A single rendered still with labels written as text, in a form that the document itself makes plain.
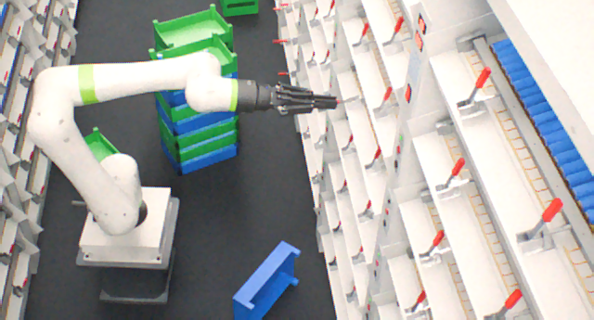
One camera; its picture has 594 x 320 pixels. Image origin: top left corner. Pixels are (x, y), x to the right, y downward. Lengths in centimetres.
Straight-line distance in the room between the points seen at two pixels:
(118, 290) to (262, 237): 61
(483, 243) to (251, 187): 191
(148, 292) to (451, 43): 170
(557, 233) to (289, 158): 225
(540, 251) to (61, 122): 133
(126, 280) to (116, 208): 51
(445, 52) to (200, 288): 169
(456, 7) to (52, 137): 114
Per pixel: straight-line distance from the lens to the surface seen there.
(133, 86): 204
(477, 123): 114
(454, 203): 128
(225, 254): 280
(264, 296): 268
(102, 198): 212
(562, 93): 84
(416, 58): 133
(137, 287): 263
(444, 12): 123
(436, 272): 143
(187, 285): 273
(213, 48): 297
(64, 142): 196
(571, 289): 96
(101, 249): 244
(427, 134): 140
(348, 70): 216
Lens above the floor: 224
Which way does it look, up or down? 43 degrees down
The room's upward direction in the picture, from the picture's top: straight up
